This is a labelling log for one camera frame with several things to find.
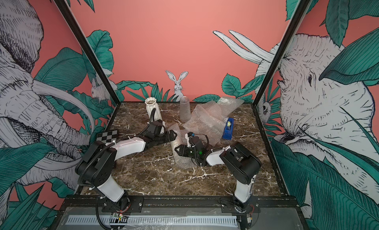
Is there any bubble wrap sheet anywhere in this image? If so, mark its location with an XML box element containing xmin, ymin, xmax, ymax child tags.
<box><xmin>168</xmin><ymin>123</ymin><xmax>196</xmax><ymax>169</ymax></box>

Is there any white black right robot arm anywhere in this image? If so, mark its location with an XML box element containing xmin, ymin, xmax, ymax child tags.
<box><xmin>174</xmin><ymin>135</ymin><xmax>262</xmax><ymax>213</ymax></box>

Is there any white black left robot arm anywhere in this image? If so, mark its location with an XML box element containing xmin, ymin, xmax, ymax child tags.
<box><xmin>75</xmin><ymin>109</ymin><xmax>177</xmax><ymax>213</ymax></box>

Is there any rear bubble wrap pile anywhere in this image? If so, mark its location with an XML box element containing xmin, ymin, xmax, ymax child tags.
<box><xmin>183</xmin><ymin>97</ymin><xmax>244</xmax><ymax>146</ymax></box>

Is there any tall white ribbed vase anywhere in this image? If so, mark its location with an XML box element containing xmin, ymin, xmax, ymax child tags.
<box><xmin>145</xmin><ymin>97</ymin><xmax>162</xmax><ymax>124</ymax></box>

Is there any blue tape dispenser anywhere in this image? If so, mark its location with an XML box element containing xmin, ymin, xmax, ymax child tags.
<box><xmin>222</xmin><ymin>118</ymin><xmax>234</xmax><ymax>140</ymax></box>

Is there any clear textured glass vase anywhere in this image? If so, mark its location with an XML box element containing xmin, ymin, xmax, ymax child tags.
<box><xmin>180</xmin><ymin>96</ymin><xmax>191</xmax><ymax>123</ymax></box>

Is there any black white checkerboard card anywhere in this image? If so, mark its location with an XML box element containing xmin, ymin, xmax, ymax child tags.
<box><xmin>95</xmin><ymin>130</ymin><xmax>119</xmax><ymax>143</ymax></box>

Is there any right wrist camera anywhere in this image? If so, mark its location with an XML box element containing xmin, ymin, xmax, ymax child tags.
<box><xmin>185</xmin><ymin>132</ymin><xmax>195</xmax><ymax>148</ymax></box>

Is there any black front mounting rail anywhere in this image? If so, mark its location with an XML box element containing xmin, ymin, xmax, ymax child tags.
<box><xmin>60</xmin><ymin>195</ymin><xmax>301</xmax><ymax>214</ymax></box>

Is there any white slotted cable duct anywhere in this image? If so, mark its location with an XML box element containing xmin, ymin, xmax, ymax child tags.
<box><xmin>65</xmin><ymin>215</ymin><xmax>239</xmax><ymax>227</ymax></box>

